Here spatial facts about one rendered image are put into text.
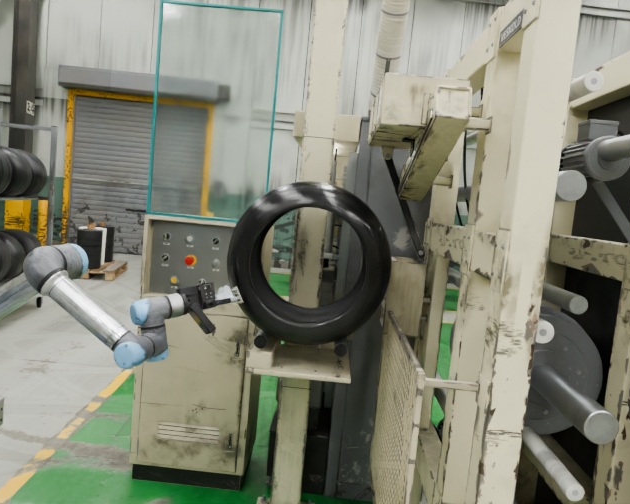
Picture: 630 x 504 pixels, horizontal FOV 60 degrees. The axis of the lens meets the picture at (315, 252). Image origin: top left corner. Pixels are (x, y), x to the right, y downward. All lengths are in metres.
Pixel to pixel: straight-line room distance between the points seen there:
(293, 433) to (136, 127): 9.55
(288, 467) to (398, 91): 1.60
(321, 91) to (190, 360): 1.34
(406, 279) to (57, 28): 10.77
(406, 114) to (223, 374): 1.52
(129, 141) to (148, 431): 9.08
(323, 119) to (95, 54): 9.91
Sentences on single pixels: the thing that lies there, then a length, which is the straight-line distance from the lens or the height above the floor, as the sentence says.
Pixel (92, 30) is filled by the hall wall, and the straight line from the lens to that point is 12.05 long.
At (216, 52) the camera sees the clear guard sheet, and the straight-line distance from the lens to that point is 2.60.
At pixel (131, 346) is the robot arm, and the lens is 1.61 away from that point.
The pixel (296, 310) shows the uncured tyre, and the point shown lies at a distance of 2.14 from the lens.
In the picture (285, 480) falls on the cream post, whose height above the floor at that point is 0.21.
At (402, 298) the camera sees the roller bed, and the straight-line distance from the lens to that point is 2.18.
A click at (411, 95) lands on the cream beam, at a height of 1.72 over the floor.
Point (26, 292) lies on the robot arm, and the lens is 1.95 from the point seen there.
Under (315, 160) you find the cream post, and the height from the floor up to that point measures 1.56.
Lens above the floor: 1.40
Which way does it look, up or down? 5 degrees down
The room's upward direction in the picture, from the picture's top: 5 degrees clockwise
